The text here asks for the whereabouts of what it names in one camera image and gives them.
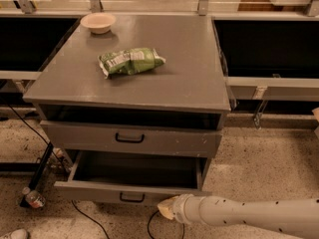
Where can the black drawer handle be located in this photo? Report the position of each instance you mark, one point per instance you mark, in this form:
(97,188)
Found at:
(129,139)
(132,197)

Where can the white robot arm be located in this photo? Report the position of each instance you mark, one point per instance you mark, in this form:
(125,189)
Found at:
(298,218)

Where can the plastic water bottle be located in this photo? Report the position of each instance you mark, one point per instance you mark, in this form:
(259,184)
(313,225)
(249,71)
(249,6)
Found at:
(33,197)

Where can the grey wooden drawer cabinet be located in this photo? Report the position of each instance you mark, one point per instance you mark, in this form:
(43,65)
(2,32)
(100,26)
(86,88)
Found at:
(187,91)

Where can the black lower drawer handle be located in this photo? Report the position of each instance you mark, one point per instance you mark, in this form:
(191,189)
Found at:
(132,197)

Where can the white shoe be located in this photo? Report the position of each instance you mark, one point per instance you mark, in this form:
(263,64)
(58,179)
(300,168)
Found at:
(16,234)

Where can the black upper drawer handle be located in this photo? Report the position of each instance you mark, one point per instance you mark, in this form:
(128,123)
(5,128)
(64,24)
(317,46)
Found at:
(129,139)

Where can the black metal floor stand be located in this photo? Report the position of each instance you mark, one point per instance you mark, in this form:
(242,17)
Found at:
(36,168)

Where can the beige paper bowl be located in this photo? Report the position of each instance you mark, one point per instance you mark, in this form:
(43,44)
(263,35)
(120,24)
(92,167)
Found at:
(98,23)

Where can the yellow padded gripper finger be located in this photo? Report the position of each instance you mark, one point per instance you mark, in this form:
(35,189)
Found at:
(165,208)

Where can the grey drawer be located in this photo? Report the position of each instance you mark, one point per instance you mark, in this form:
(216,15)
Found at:
(158,140)
(101,176)

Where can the green chip bag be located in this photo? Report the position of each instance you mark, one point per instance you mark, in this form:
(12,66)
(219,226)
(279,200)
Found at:
(130,62)

